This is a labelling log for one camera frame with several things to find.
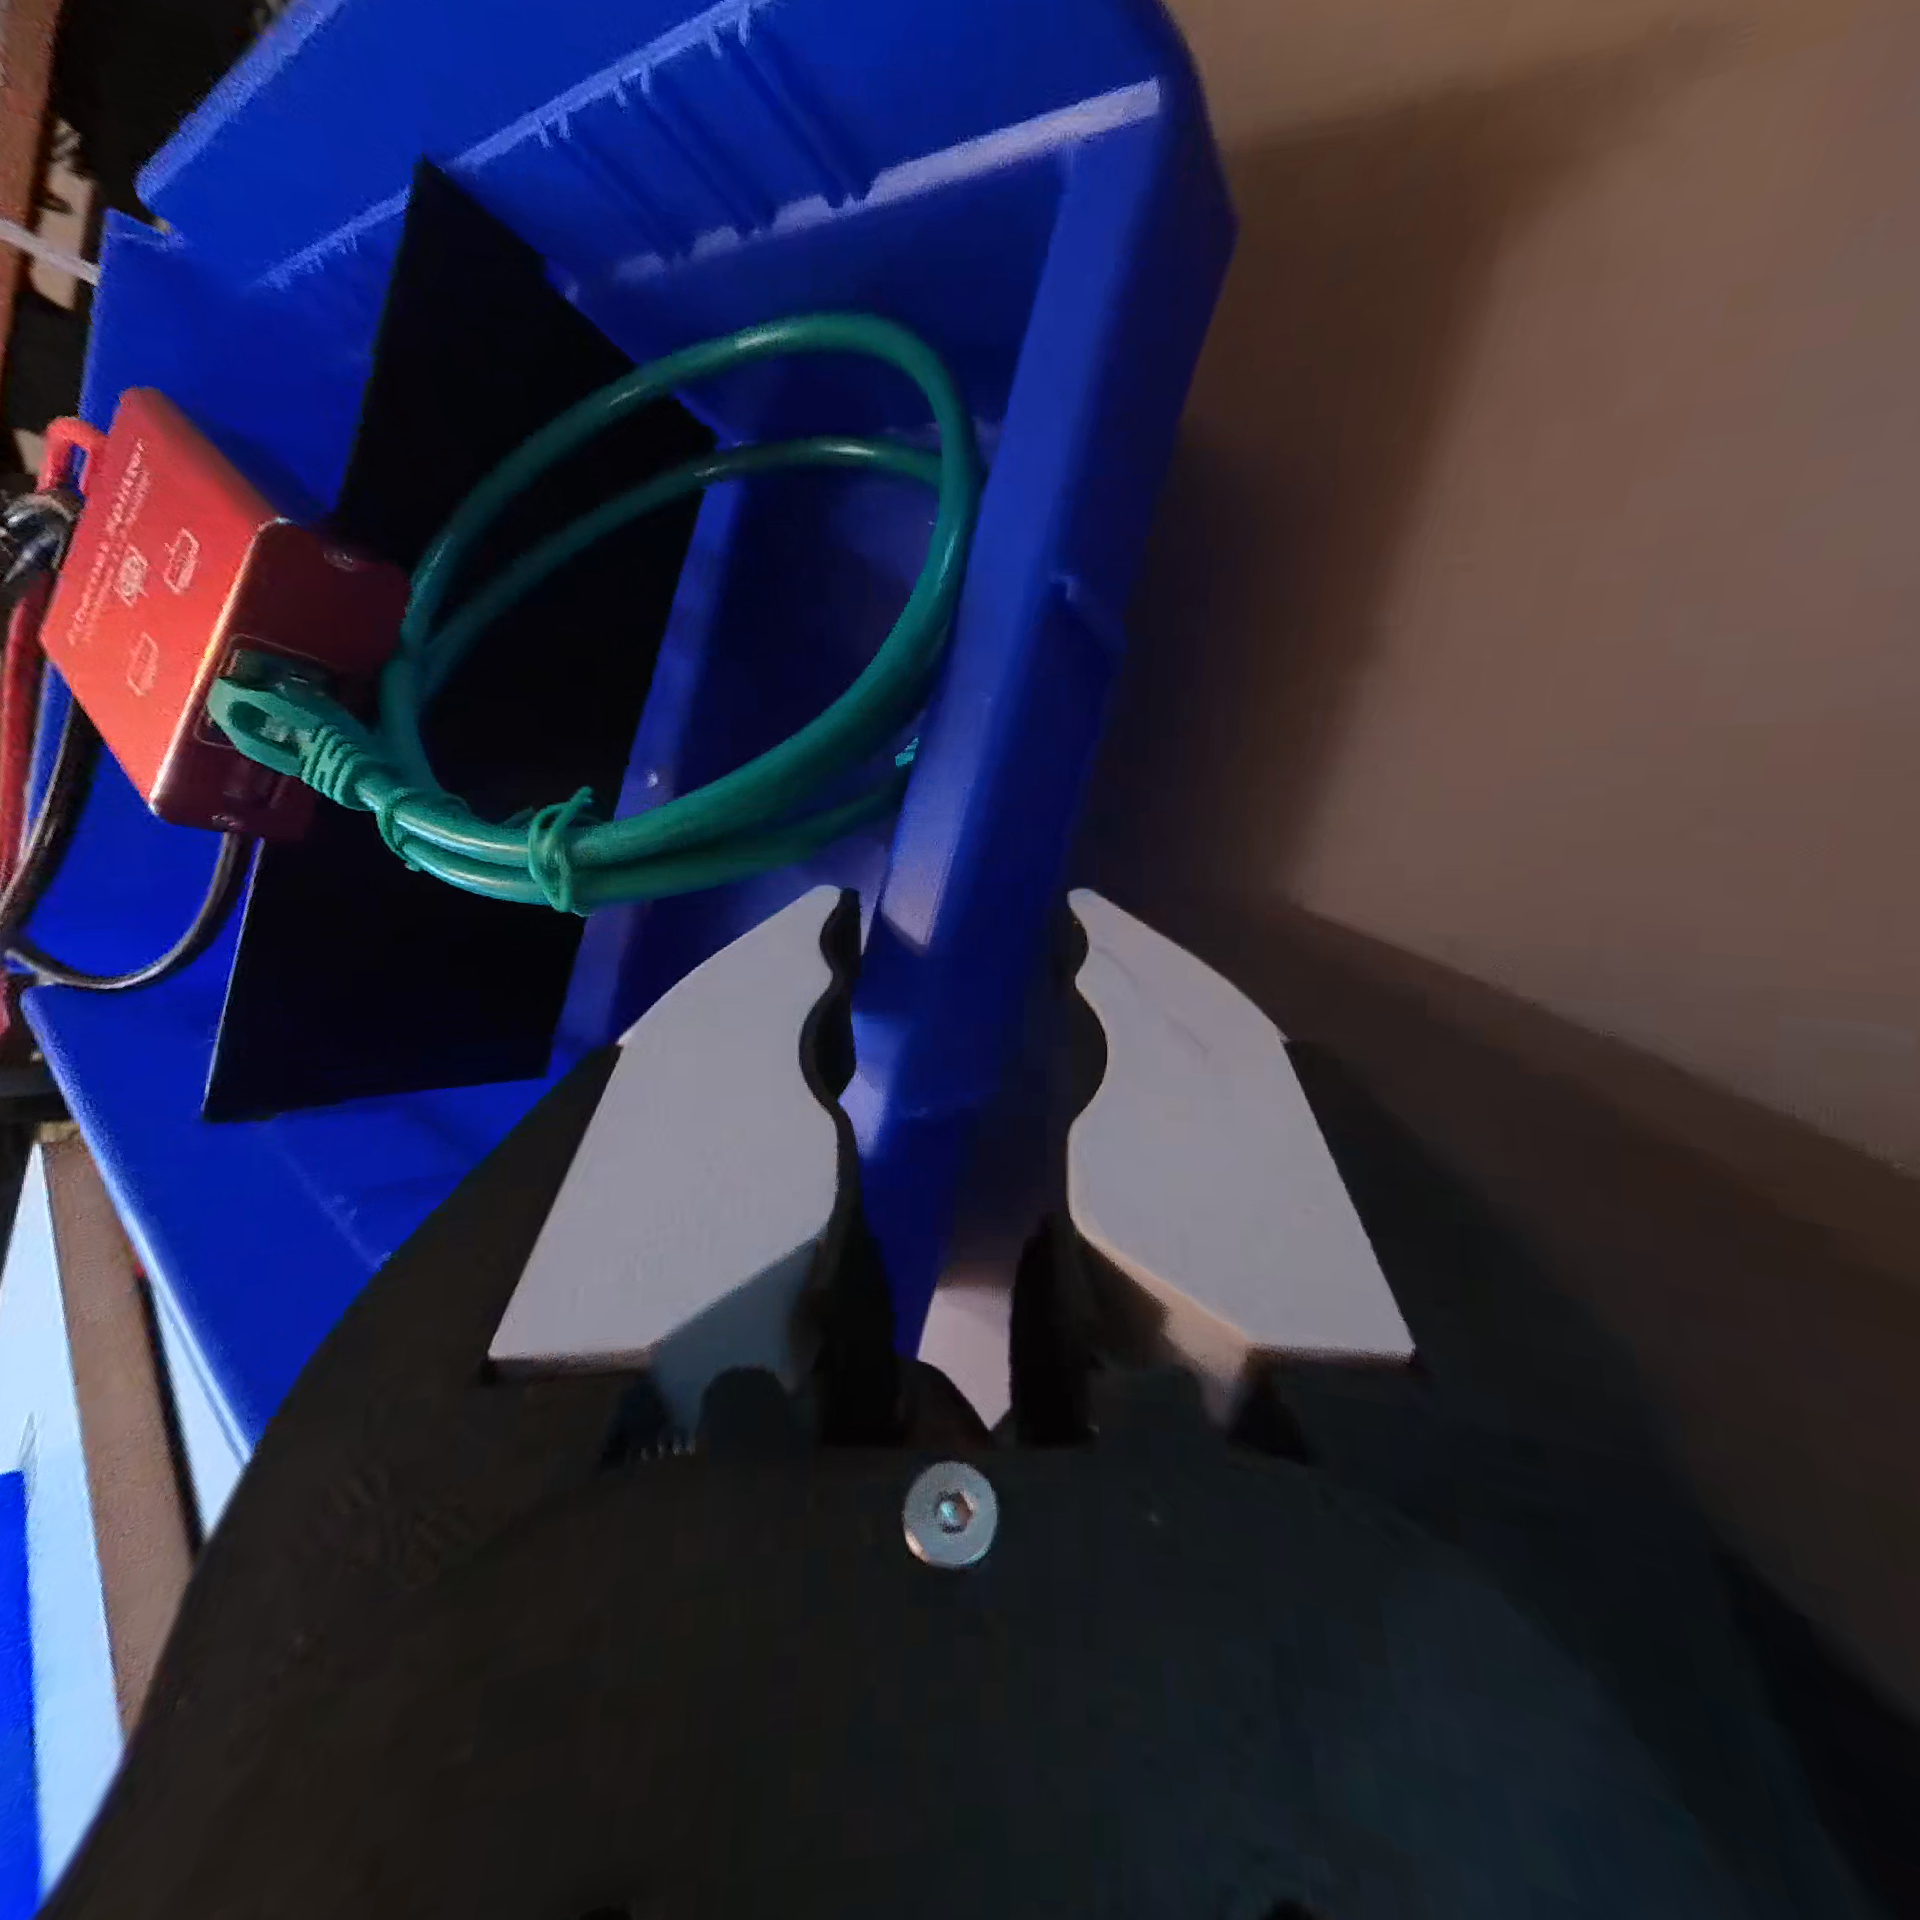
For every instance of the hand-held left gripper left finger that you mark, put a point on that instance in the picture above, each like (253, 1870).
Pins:
(692, 1202)

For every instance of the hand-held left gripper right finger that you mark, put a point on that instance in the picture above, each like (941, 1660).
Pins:
(1215, 1186)

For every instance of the blue plastic bin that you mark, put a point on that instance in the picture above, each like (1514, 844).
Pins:
(1081, 451)

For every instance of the red ethernet splitter box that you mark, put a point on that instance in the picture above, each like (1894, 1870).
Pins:
(149, 601)

